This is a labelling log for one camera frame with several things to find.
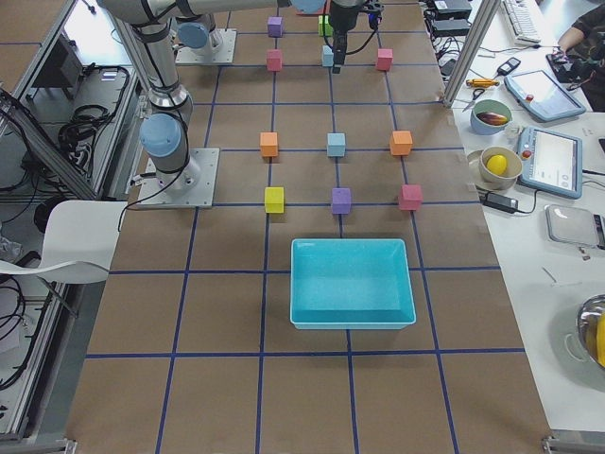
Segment blue bowl with fruit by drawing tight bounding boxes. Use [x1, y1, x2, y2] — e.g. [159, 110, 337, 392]
[470, 99, 512, 135]

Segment beige bowl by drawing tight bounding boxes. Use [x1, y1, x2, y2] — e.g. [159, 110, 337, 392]
[478, 147, 523, 190]

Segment person at desk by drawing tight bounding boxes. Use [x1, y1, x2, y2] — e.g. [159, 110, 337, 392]
[558, 5, 604, 53]

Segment yellow foam block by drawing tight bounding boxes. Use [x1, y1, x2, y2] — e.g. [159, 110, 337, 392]
[264, 186, 285, 214]

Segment purple foam block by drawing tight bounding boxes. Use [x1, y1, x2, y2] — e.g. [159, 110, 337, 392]
[331, 187, 353, 215]
[267, 16, 284, 38]

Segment light blue foam block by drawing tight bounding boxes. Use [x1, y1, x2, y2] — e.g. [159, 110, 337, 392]
[321, 45, 334, 68]

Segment yellow lemon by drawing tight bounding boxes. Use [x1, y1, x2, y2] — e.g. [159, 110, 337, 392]
[485, 154, 508, 176]

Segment white chair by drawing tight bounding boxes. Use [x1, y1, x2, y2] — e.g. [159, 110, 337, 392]
[1, 201, 127, 285]

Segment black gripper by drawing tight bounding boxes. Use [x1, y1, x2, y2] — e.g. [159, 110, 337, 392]
[329, 0, 361, 74]

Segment steel bowl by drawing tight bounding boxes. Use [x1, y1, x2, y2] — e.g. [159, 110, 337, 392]
[577, 294, 604, 370]

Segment purple foam block far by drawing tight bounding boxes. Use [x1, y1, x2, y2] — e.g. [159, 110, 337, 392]
[267, 16, 284, 38]

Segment pink foam block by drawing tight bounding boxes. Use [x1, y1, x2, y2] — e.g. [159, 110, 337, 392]
[375, 47, 393, 72]
[266, 48, 283, 73]
[398, 184, 424, 211]

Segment teach pendant tablet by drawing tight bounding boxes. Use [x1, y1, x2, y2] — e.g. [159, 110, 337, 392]
[504, 70, 586, 122]
[516, 127, 583, 200]

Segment white keyboard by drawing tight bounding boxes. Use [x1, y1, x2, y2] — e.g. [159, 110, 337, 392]
[500, 0, 542, 45]

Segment purple foam block near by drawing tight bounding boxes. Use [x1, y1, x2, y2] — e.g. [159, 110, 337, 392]
[331, 187, 353, 215]

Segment orange foam block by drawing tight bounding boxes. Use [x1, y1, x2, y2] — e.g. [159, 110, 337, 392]
[389, 131, 413, 156]
[259, 131, 279, 158]

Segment cyan plastic tray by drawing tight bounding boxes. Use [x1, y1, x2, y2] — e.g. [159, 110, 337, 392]
[289, 238, 417, 330]

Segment green foam block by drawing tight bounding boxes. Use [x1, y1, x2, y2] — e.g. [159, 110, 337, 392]
[318, 14, 333, 37]

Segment black power adapter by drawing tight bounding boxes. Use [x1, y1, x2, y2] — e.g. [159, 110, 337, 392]
[482, 192, 518, 214]

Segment aluminium frame post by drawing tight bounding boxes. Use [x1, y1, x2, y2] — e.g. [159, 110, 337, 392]
[442, 0, 500, 108]

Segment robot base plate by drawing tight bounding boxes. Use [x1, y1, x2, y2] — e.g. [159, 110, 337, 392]
[138, 148, 220, 209]
[176, 24, 237, 65]

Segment scissors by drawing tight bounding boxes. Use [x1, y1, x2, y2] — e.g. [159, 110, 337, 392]
[463, 87, 486, 112]

